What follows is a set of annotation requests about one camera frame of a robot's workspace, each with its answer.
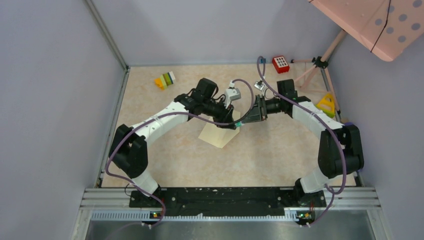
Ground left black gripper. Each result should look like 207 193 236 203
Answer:
202 97 236 130

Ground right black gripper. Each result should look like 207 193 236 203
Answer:
242 94 285 124

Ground white glue stick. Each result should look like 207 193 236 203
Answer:
234 121 244 128

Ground pale yellow envelope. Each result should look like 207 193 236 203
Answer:
198 123 240 149

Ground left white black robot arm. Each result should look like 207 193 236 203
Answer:
108 78 241 207

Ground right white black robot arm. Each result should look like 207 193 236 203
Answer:
242 79 364 206

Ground red toy block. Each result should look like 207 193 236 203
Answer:
271 55 290 74

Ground yellow triangular toy block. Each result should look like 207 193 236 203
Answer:
316 93 336 115

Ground green toy brick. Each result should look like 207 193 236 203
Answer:
322 111 336 119

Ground pink wooden tripod stand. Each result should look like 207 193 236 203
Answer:
291 29 347 119

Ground stacked colourful toy bricks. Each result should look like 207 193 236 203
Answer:
154 71 176 90

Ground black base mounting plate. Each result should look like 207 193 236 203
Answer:
129 187 327 217

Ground pink dotted board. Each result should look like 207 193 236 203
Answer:
309 0 424 62

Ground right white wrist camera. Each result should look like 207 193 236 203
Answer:
254 80 268 92

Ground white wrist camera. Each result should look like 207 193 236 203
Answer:
254 80 268 92
224 82 241 108

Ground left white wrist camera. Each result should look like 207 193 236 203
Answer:
224 82 241 108

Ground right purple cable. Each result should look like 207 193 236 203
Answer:
256 55 348 228

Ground purple cable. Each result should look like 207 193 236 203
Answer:
256 55 348 228
104 78 255 229

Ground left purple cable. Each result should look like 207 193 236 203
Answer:
104 78 255 229

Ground aluminium frame rail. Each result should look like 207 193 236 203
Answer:
83 0 129 72

